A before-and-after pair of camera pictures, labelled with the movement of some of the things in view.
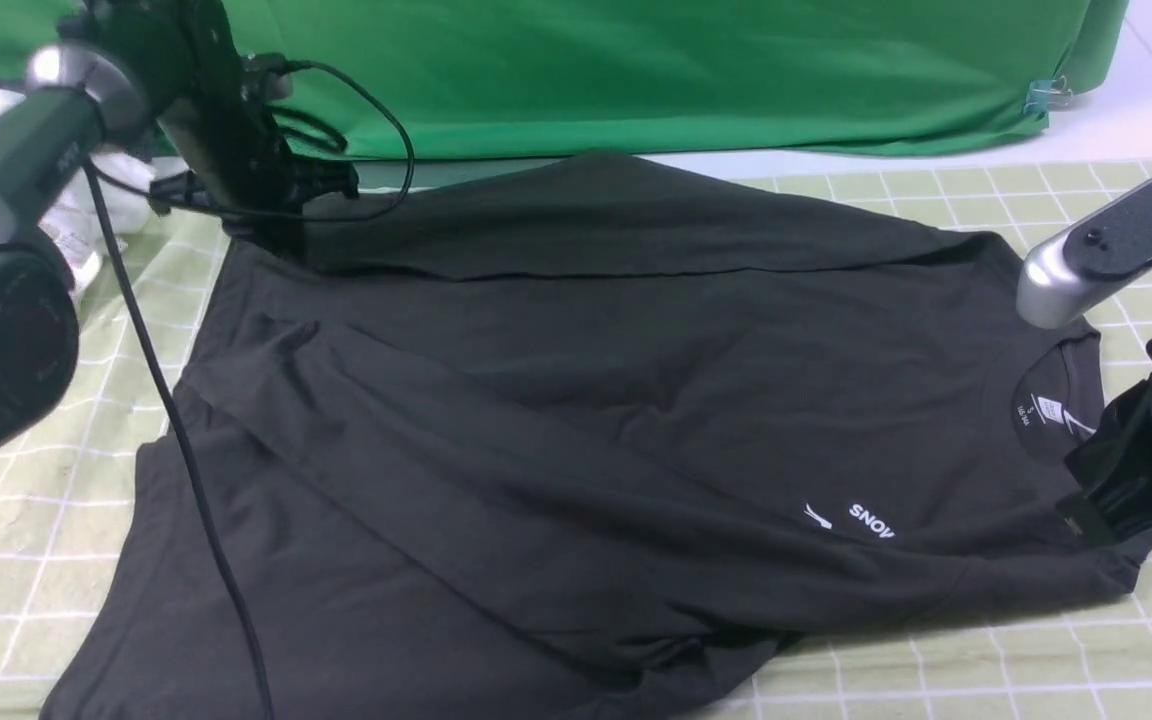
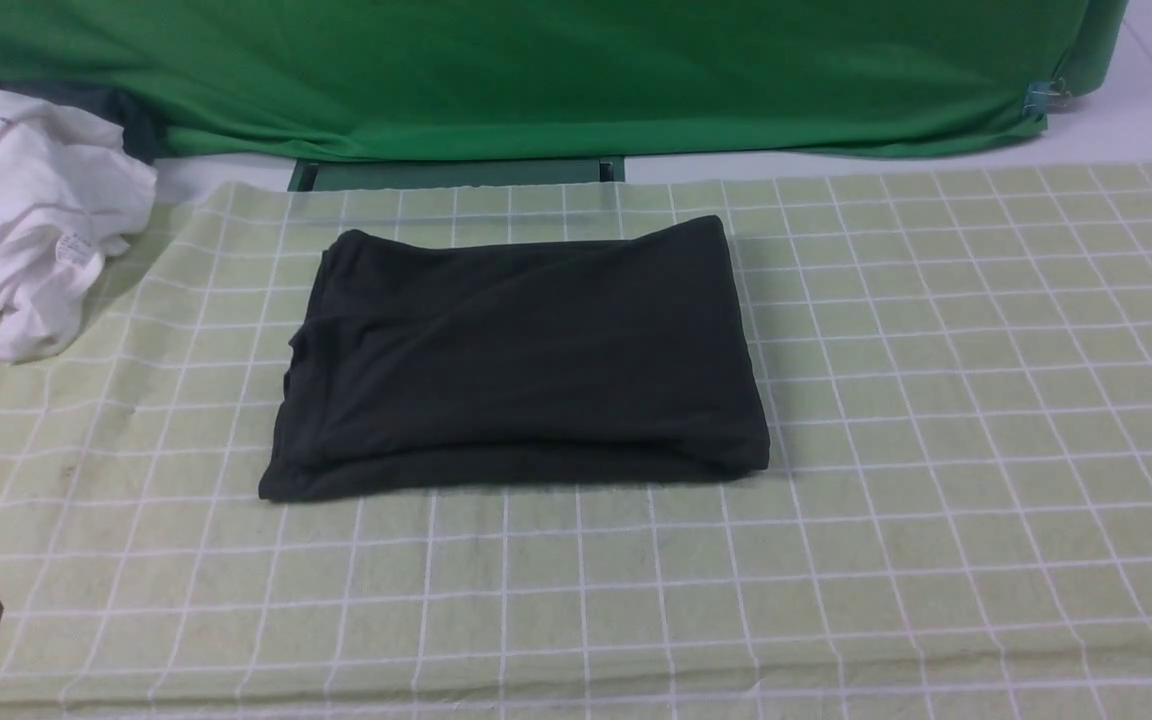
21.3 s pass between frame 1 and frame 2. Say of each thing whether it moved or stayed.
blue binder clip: stayed
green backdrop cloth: stayed
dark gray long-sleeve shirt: moved
